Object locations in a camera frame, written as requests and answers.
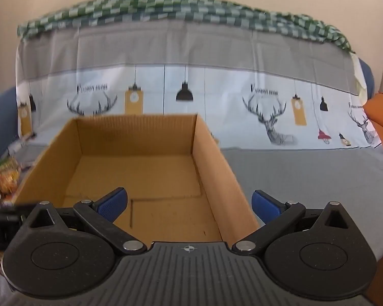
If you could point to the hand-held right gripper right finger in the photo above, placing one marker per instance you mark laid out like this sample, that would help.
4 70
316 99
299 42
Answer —
266 206

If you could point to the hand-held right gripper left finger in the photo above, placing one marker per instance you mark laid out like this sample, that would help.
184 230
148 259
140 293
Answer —
114 203

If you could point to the cardboard box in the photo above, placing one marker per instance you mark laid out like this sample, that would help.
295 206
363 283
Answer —
153 172

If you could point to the round puffed rice cake packet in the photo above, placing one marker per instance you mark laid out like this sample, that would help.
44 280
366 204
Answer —
3 165

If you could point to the clear bag of orange snacks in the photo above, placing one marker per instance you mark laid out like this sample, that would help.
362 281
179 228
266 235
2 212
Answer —
7 182

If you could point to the blue sofa armrest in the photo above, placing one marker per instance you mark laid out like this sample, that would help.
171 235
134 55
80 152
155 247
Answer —
1 124

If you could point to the deer print cushion cover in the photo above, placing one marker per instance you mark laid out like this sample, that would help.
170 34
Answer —
210 95

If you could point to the orange cushion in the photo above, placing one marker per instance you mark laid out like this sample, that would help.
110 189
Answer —
381 124

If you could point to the green checkered cloth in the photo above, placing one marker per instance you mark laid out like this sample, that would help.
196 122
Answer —
178 9

